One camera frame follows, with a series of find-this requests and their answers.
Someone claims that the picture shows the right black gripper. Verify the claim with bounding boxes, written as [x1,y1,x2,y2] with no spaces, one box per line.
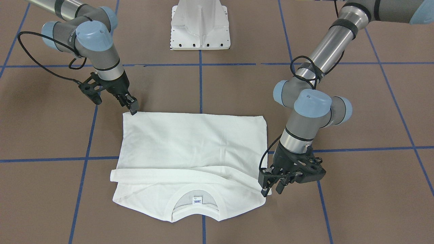
[99,71,139,116]

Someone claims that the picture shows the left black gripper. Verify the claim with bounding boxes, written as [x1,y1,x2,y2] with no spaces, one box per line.
[258,142,313,197]

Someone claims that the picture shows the white printed t-shirt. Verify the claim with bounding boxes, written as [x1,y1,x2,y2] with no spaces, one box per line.
[110,112,267,222]

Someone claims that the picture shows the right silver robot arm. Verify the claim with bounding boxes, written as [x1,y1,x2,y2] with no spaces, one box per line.
[30,0,139,115]

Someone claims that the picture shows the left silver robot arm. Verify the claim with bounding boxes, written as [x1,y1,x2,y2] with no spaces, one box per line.
[258,0,433,197]

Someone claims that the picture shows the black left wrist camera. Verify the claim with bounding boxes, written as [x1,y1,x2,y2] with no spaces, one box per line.
[294,156,327,183]

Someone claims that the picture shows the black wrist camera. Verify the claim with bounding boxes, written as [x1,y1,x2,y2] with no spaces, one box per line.
[294,156,327,183]
[78,72,104,105]

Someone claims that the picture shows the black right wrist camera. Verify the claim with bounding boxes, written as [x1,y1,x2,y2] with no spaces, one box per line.
[78,72,104,105]

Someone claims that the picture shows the white pedestal column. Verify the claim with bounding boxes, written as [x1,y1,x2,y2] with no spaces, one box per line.
[170,0,231,50]

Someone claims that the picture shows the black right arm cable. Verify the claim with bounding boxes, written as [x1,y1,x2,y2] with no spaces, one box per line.
[17,31,88,85]

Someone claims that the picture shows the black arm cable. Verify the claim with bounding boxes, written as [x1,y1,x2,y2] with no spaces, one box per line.
[259,0,344,170]
[17,31,88,85]

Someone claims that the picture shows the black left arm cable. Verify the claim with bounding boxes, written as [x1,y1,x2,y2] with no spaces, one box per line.
[259,0,344,170]

